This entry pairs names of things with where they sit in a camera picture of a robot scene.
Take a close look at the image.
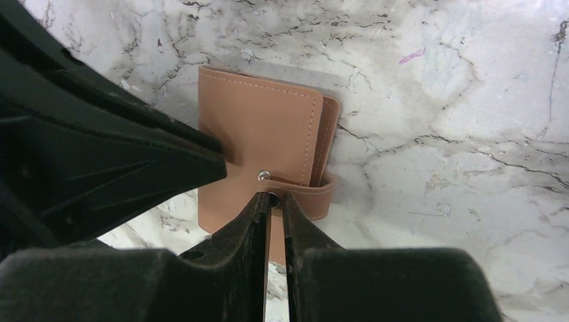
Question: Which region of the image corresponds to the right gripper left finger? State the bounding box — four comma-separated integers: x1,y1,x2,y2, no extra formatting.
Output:
1,193,271,321

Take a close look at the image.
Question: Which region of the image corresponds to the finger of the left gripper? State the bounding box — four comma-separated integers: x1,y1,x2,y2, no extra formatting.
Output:
1,1,222,153
1,52,227,258

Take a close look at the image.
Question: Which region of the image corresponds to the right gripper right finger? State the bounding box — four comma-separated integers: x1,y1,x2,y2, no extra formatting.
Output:
280,194,502,321

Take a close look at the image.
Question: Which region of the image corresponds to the brown leather card holder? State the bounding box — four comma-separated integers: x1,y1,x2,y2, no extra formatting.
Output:
197,65,342,266

